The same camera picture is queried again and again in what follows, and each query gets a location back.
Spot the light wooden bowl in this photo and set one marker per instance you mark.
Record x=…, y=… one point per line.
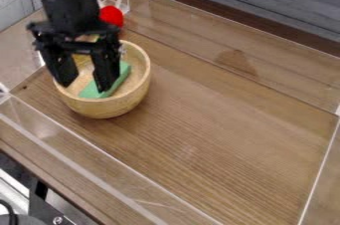
x=131, y=93

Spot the black table leg bracket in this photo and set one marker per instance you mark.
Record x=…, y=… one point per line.
x=40, y=209

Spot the clear acrylic enclosure wall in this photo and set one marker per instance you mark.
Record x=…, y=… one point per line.
x=231, y=145

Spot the red plush strawberry toy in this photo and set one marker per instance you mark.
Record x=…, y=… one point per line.
x=112, y=15

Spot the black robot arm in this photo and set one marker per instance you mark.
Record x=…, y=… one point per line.
x=73, y=30

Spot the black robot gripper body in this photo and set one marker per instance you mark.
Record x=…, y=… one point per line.
x=73, y=28

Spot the green rectangular block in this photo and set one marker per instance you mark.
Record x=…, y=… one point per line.
x=89, y=91

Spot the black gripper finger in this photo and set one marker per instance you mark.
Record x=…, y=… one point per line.
x=61, y=66
x=107, y=68

